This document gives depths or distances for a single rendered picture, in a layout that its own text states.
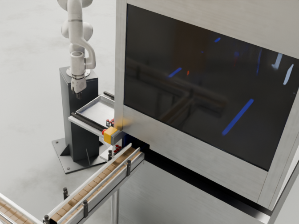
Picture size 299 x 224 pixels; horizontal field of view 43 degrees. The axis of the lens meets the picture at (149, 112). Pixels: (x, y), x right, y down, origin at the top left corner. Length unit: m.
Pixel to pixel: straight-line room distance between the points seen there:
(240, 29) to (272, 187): 0.78
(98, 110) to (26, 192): 1.07
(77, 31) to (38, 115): 1.86
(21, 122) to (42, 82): 0.78
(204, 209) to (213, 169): 0.32
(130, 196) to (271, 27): 1.52
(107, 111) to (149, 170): 0.57
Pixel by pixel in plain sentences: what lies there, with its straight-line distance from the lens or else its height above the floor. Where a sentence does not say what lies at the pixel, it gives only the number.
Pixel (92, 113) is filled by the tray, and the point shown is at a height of 0.88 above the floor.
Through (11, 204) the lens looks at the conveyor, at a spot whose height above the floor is 0.97.
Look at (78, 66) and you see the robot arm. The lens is 2.40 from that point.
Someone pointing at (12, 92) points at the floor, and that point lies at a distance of 4.51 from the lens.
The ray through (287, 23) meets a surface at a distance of 1.53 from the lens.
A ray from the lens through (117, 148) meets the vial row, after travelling 2.27.
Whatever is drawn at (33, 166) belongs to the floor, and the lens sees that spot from 3.55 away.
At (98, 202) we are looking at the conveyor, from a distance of 2.04.
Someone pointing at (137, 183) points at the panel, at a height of 0.65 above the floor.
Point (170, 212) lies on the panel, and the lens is 2.45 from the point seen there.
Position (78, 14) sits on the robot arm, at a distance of 2.42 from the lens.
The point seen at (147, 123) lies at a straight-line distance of 2.10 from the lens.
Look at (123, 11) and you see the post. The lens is 1.88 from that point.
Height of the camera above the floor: 2.46
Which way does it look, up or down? 37 degrees down
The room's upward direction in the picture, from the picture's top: 5 degrees clockwise
